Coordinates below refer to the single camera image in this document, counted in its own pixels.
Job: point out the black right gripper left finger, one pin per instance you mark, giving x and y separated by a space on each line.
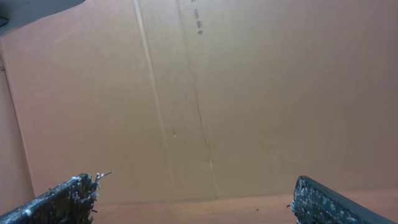
71 202

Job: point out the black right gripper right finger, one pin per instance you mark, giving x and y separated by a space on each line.
315 203

